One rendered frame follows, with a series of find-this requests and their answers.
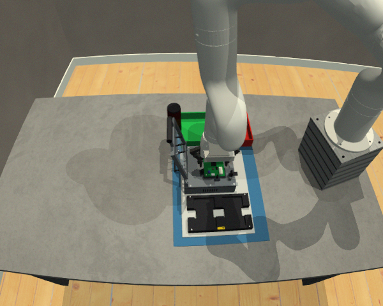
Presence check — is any red bin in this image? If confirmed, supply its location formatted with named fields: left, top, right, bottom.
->
left=242, top=114, right=253, bottom=147

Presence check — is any green open bin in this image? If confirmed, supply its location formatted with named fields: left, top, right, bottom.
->
left=181, top=112, right=206, bottom=146

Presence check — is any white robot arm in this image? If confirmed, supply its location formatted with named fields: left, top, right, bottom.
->
left=190, top=0, right=383, bottom=163

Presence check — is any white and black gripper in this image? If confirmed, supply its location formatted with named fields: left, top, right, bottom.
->
left=190, top=132, right=240, bottom=167

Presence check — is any green circuit board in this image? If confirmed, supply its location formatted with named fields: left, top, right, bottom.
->
left=203, top=159, right=225, bottom=177

